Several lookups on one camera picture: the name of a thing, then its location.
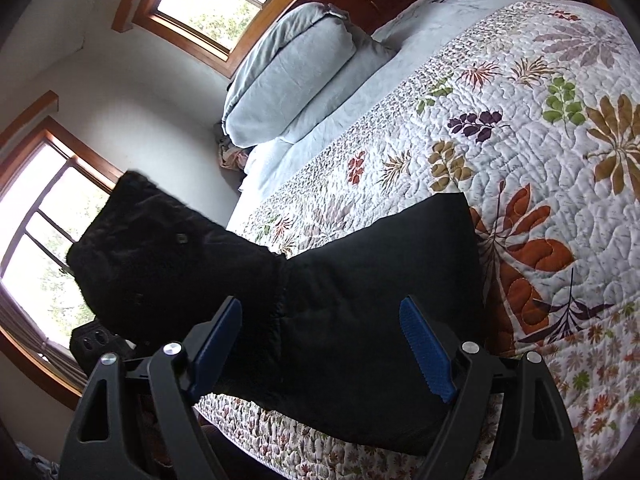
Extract pile of clothes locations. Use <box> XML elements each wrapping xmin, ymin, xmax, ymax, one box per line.
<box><xmin>212</xmin><ymin>122</ymin><xmax>251</xmax><ymax>173</ymax></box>

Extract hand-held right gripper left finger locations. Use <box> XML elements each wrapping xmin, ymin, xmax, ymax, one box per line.
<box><xmin>59</xmin><ymin>296</ymin><xmax>244</xmax><ymax>480</ymax></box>

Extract wooden framed window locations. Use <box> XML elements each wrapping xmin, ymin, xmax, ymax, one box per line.
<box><xmin>111</xmin><ymin>0</ymin><xmax>301</xmax><ymax>78</ymax></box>
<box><xmin>0</xmin><ymin>91</ymin><xmax>126</xmax><ymax>411</ymax></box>

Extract black pants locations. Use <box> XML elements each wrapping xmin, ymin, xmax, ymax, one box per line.
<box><xmin>66</xmin><ymin>170</ymin><xmax>493</xmax><ymax>456</ymax></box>

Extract brown striped curtain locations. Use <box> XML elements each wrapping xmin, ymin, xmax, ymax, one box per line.
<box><xmin>0</xmin><ymin>287</ymin><xmax>87</xmax><ymax>393</ymax></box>

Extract light blue pillow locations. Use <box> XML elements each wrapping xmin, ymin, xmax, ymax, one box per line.
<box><xmin>277</xmin><ymin>42</ymin><xmax>401</xmax><ymax>145</ymax></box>

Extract light blue bed sheet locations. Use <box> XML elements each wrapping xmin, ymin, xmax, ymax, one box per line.
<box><xmin>227</xmin><ymin>0</ymin><xmax>516</xmax><ymax>231</ymax></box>

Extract folded light blue duvet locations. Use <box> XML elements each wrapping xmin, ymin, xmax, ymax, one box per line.
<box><xmin>221</xmin><ymin>2</ymin><xmax>358</xmax><ymax>148</ymax></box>

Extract white floral quilt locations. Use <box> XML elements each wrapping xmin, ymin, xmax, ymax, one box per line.
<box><xmin>192</xmin><ymin>0</ymin><xmax>640</xmax><ymax>480</ymax></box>

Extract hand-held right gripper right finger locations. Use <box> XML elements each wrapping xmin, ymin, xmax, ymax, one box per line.
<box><xmin>399</xmin><ymin>295</ymin><xmax>583</xmax><ymax>480</ymax></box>

